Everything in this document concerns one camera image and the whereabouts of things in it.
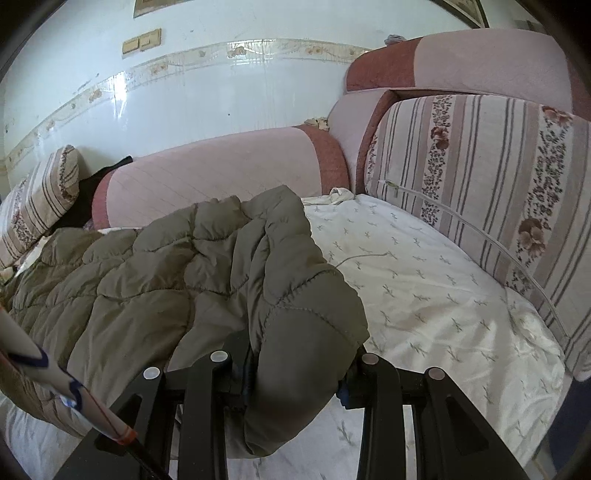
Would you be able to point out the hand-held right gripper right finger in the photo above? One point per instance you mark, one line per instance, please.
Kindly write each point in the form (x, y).
(364, 387)

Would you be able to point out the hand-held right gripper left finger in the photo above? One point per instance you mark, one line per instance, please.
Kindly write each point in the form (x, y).
(231, 369)

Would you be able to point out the grey-olive quilted puffer jacket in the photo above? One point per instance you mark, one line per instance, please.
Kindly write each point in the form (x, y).
(184, 286)

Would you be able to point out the white patterned bed sheet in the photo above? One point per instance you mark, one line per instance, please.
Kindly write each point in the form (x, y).
(415, 286)

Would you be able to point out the white crumpled cloth scrap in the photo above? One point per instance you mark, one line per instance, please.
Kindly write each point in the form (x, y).
(330, 197)

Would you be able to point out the pink upholstered sofa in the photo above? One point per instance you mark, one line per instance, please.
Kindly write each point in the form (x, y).
(221, 170)

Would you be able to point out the black cloth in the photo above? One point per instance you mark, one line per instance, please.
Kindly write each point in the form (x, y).
(92, 189)

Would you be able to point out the small striped floral cushion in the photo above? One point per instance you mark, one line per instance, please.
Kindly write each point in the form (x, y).
(41, 198)

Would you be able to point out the large striped floral cushion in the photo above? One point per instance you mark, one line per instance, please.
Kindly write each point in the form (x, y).
(485, 161)

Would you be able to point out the beige crumpled cloth scrap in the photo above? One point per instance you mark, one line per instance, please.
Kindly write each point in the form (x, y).
(317, 123)

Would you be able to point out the grey cloth on sofa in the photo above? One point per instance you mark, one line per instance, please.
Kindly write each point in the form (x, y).
(395, 39)

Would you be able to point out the beige wall switch plate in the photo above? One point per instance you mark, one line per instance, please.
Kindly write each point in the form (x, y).
(131, 46)
(151, 39)

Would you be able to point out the dark framed wall picture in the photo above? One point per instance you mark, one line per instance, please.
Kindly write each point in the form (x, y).
(466, 10)

